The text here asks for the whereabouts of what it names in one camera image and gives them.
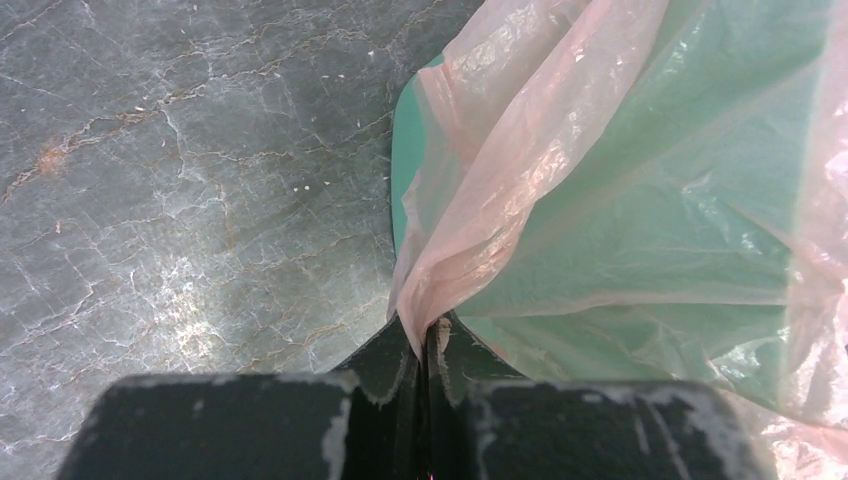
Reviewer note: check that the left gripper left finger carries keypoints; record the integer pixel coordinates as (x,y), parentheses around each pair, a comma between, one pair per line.
(356,421)

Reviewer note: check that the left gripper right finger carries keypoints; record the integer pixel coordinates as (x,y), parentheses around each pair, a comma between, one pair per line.
(488,421)

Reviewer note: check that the green trash bin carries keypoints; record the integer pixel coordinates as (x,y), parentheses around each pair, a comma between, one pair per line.
(409,148)

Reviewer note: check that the pink plastic trash bag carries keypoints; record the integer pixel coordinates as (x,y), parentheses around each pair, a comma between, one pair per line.
(646,191)

